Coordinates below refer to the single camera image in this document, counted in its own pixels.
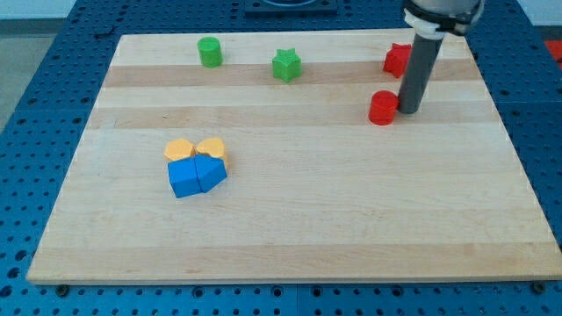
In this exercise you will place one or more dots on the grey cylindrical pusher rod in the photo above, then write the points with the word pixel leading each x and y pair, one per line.
pixel 419 68

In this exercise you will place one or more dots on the red cylinder block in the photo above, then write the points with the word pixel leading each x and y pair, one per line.
pixel 384 104

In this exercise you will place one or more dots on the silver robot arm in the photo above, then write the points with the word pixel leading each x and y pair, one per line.
pixel 431 21

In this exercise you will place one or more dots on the red star block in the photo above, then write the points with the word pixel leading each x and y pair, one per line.
pixel 396 59

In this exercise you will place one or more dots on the green star block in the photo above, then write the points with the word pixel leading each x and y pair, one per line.
pixel 286 65

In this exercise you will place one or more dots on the wooden board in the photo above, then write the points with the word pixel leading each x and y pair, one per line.
pixel 315 193

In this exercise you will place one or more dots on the green cylinder block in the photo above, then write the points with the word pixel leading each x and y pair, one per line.
pixel 209 50

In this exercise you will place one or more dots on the yellow heart block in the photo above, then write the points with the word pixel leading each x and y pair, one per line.
pixel 214 147

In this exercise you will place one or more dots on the blue pentagon block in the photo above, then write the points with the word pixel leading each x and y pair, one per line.
pixel 210 171

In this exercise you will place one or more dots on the yellow pentagon block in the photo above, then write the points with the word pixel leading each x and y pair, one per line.
pixel 178 149

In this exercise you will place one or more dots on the blue cube block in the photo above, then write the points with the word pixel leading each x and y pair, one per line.
pixel 183 178

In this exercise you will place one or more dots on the dark blue mount plate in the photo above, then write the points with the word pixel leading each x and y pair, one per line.
pixel 291 7

